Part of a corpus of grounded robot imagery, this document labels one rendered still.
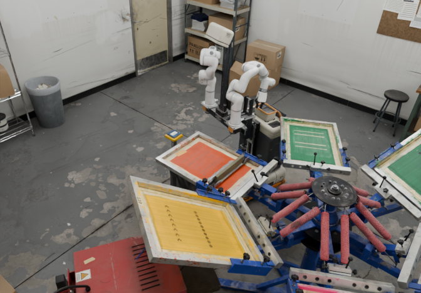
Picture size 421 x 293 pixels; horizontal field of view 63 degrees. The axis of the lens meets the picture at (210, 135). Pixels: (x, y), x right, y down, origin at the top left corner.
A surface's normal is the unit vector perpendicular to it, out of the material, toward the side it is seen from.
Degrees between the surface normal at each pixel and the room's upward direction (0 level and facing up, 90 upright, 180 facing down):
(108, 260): 0
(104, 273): 0
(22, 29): 90
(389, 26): 90
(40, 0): 90
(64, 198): 0
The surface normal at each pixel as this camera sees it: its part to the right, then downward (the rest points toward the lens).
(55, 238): 0.04, -0.82
